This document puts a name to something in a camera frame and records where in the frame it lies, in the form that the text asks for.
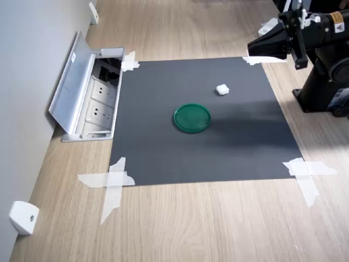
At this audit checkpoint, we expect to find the small white plastic terminal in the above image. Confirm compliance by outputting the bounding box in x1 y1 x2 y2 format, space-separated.
215 84 230 97

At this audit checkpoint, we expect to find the round green lid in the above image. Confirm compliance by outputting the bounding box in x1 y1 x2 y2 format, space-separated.
172 103 212 134

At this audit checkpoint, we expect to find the white stand taped to table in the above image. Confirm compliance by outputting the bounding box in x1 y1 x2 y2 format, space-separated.
258 0 291 37

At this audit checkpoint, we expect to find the white tape strip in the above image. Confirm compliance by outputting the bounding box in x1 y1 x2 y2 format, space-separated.
121 50 141 73
288 159 320 209
282 158 339 177
242 55 288 67
77 170 136 189
100 157 127 226

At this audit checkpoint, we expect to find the dark grey mat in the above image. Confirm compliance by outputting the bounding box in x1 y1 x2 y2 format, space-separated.
109 56 304 187

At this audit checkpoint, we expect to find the white power socket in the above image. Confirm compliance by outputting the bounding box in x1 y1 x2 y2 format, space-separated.
85 100 114 123
91 78 116 100

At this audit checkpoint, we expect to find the grey partition panel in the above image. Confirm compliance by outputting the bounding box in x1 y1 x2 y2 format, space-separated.
0 0 98 262

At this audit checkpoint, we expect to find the small white corner bracket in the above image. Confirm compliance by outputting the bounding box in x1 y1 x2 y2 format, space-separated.
88 2 99 26

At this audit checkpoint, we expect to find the silver cable duct box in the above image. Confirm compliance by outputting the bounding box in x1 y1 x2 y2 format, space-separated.
48 29 126 142

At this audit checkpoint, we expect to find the large white corner bracket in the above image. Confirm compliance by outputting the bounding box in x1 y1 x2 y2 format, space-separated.
8 201 40 236

